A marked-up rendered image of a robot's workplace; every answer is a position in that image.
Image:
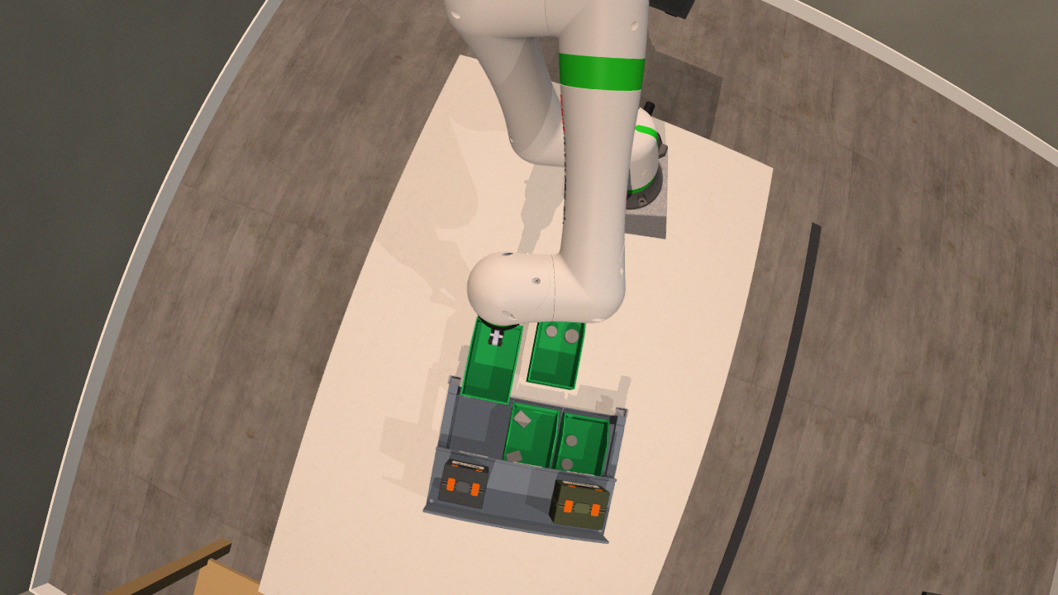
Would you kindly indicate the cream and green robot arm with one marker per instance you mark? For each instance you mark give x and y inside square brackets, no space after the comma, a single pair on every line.
[602,52]

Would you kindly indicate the green open-front bin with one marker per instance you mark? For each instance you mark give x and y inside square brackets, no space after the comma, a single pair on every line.
[553,360]
[589,454]
[488,370]
[536,442]

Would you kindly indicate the grey storage shelf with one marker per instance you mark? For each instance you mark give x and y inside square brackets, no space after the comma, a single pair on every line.
[518,496]

